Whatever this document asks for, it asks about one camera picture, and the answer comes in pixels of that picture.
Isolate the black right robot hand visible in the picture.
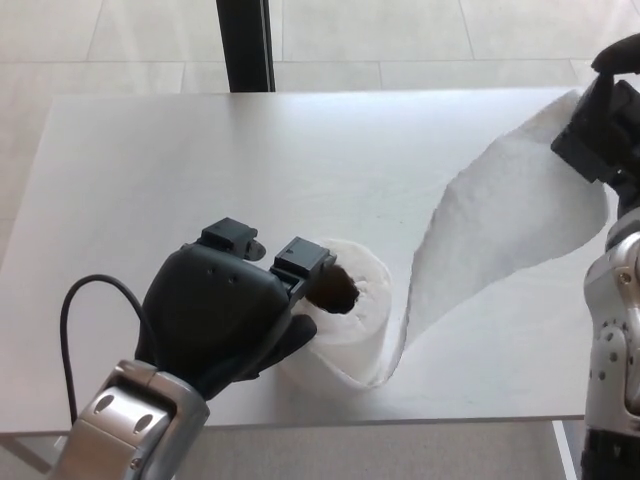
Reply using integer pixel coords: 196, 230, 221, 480
550, 33, 640, 222

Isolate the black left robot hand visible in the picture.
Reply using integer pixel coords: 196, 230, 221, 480
134, 216, 337, 402

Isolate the white toilet paper roll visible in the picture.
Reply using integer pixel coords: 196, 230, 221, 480
276, 88, 614, 394

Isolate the white table leg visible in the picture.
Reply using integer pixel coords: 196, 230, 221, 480
553, 419, 584, 480

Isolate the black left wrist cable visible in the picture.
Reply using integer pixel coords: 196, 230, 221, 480
59, 274, 162, 422

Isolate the grey table frame bar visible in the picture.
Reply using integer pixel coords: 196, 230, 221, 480
0, 434, 67, 474

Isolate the black vertical post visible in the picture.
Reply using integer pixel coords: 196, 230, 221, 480
215, 0, 277, 94

